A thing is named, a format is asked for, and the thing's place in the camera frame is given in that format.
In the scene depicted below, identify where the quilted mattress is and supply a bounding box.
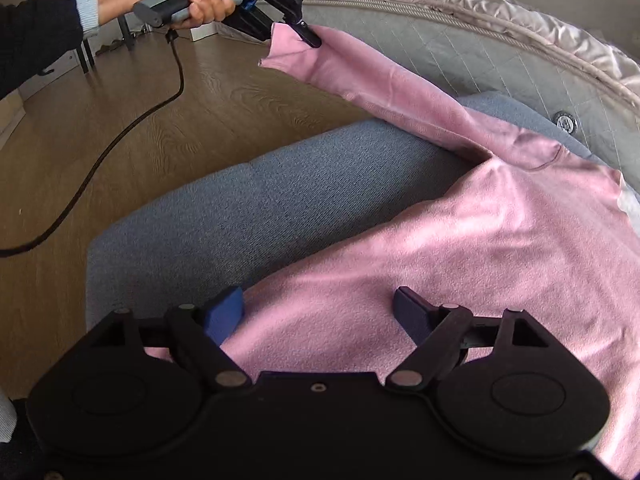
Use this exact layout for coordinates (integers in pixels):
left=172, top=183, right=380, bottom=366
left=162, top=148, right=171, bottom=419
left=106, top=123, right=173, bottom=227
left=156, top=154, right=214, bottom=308
left=217, top=0, right=640, bottom=191

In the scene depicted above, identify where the black chair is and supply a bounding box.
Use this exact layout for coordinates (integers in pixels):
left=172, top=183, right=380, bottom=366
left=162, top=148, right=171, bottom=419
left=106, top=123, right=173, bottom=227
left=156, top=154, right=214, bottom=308
left=77, top=12, right=138, bottom=75

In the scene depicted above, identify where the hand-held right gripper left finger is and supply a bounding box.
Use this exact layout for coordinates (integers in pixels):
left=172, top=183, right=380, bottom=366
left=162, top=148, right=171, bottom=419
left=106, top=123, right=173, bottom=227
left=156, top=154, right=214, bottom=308
left=89, top=286, right=252, bottom=392

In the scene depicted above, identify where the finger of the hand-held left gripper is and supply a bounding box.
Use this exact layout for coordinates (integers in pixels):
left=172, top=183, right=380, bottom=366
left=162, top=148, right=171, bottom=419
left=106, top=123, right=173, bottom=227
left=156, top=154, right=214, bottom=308
left=280, top=7, right=322, bottom=49

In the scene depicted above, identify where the satin quilt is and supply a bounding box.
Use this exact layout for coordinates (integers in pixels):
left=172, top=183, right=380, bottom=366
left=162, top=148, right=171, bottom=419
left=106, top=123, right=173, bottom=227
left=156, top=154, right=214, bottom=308
left=290, top=0, right=640, bottom=111

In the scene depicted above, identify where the person's left forearm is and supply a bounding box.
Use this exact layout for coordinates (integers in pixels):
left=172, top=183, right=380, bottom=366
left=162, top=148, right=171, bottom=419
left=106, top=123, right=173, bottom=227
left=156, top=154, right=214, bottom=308
left=0, top=0, right=101, bottom=98

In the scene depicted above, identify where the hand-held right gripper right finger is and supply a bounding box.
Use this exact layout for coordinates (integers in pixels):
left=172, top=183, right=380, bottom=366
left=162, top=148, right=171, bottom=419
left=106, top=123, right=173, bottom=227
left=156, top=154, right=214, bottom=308
left=385, top=286, right=551, bottom=392

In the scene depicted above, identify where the thick black cable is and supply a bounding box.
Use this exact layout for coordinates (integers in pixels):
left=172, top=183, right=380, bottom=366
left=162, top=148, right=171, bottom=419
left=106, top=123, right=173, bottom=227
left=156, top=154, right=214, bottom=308
left=0, top=30, right=185, bottom=258

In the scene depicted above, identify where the light pink sweatshirt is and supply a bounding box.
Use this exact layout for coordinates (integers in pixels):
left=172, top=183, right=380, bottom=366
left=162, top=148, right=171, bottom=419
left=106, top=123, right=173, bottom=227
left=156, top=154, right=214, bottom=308
left=150, top=24, right=640, bottom=478

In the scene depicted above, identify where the grey cushion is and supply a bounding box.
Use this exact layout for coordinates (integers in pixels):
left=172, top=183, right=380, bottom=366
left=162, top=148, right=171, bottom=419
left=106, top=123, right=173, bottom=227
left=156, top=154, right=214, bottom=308
left=86, top=91, right=608, bottom=333

